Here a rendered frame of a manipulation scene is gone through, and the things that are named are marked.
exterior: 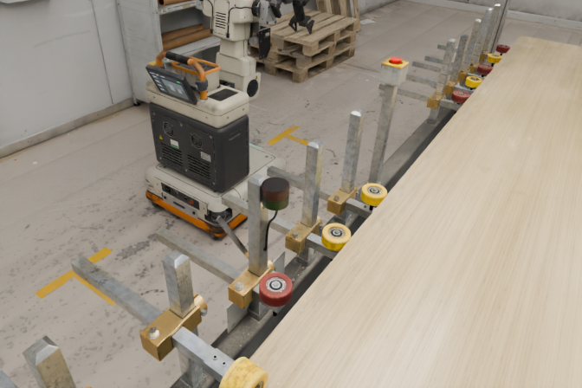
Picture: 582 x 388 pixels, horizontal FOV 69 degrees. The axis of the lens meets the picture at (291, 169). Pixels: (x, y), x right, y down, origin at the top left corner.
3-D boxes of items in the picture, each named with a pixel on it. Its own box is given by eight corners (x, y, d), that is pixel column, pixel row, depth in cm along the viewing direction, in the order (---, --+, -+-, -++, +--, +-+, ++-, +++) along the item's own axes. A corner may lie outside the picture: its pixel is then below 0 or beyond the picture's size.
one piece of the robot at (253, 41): (255, 61, 236) (255, 22, 224) (218, 51, 248) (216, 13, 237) (273, 54, 247) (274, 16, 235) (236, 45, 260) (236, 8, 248)
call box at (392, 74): (378, 84, 147) (382, 61, 143) (386, 78, 152) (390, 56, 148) (397, 88, 144) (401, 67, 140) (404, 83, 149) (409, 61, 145)
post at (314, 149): (297, 269, 139) (307, 141, 112) (303, 263, 141) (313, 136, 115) (306, 274, 137) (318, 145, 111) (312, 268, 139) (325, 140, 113)
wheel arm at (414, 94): (378, 90, 228) (379, 82, 226) (380, 88, 231) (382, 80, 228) (459, 113, 209) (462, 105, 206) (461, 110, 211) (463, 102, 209)
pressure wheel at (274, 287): (252, 317, 106) (252, 285, 100) (271, 296, 112) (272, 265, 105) (278, 333, 103) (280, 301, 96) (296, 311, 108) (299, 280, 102)
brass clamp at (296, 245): (282, 247, 126) (283, 234, 123) (307, 223, 135) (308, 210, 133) (300, 255, 123) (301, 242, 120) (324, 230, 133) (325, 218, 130)
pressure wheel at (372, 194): (363, 226, 137) (367, 197, 131) (353, 210, 144) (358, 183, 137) (385, 223, 139) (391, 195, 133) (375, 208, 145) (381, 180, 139)
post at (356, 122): (334, 229, 156) (350, 110, 130) (339, 224, 159) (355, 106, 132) (343, 233, 155) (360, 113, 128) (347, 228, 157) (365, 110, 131)
